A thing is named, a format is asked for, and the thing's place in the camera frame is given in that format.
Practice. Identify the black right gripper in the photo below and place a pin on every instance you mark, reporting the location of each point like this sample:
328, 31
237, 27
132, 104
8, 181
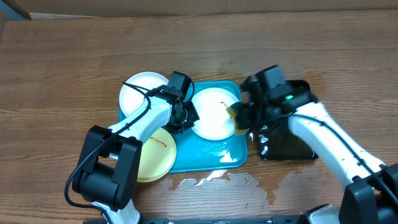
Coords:
245, 121

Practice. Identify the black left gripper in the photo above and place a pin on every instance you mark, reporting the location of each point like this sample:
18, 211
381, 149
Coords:
194, 117

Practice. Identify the green yellow sponge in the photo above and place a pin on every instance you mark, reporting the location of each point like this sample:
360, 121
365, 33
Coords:
236, 113

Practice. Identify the white plate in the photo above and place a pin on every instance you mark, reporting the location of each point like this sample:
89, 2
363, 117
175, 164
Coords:
214, 121

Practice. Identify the pink-white plate with sauce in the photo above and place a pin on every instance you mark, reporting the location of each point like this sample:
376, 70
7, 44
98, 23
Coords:
130, 99

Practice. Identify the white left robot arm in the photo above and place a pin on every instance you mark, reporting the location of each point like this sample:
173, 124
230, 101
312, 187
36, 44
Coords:
107, 170

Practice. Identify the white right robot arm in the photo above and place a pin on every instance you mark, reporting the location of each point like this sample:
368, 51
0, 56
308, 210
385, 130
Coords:
370, 186

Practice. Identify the black water tray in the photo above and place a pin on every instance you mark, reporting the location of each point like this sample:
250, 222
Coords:
275, 142

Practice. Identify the teal plastic tray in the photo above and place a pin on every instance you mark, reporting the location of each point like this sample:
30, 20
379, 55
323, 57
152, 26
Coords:
195, 153

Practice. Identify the yellow plate with sauce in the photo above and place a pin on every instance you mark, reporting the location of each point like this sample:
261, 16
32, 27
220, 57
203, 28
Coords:
157, 156

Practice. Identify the brown cardboard backdrop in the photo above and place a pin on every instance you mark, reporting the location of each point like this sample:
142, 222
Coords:
121, 8

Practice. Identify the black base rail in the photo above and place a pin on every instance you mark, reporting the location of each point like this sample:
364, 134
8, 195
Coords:
278, 219

